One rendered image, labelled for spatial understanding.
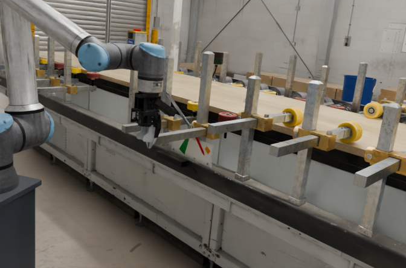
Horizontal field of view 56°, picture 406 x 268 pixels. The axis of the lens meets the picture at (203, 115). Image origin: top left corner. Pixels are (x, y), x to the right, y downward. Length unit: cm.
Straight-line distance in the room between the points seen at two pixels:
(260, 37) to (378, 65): 311
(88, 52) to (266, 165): 90
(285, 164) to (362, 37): 744
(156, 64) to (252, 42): 917
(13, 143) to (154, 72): 62
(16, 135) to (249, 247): 115
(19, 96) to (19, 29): 26
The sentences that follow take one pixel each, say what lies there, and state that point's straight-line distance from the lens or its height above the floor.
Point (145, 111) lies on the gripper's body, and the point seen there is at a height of 97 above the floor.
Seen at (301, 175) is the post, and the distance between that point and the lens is 137.
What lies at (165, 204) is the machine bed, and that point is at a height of 23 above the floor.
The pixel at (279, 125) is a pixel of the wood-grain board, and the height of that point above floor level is 90.
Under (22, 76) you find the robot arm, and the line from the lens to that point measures 168.
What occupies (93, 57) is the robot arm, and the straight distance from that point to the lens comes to 126.
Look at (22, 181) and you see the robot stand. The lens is 171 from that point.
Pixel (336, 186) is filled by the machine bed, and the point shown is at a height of 73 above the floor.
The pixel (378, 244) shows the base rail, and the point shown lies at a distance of 129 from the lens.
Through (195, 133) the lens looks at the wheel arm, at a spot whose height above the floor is 85.
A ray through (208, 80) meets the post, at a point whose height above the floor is 106.
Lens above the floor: 127
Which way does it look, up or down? 13 degrees down
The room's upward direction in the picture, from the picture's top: 6 degrees clockwise
